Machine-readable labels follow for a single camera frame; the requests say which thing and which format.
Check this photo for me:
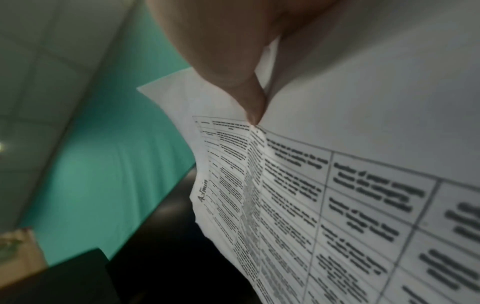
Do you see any person's right hand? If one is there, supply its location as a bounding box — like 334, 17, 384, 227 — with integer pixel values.
144, 0, 350, 126

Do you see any stack of white printed papers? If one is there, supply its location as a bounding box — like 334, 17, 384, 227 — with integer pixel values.
136, 0, 480, 304

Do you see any brown cardboard box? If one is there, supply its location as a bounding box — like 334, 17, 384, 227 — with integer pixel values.
0, 226, 50, 276

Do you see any large black monitor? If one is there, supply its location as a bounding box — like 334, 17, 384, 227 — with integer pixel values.
108, 166, 264, 304

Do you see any black computer tower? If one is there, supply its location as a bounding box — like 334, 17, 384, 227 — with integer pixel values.
0, 247, 114, 304

